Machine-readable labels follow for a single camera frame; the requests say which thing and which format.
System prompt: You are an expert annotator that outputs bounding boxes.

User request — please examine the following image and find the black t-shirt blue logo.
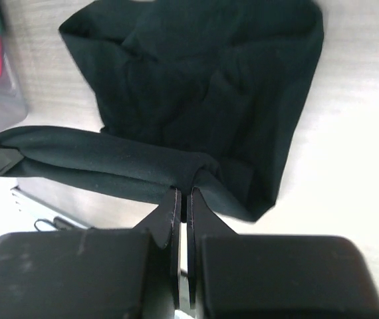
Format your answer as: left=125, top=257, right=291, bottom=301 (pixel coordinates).
left=0, top=1, right=324, bottom=222

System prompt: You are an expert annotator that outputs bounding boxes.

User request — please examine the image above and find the clear plastic bin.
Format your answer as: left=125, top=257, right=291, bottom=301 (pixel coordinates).
left=0, top=16, right=28, bottom=132

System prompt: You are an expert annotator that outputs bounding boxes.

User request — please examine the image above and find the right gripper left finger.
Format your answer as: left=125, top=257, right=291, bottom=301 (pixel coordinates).
left=0, top=189, right=182, bottom=318

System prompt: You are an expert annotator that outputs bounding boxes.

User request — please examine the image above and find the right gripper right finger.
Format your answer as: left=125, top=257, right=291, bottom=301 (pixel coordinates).
left=186, top=188, right=379, bottom=318

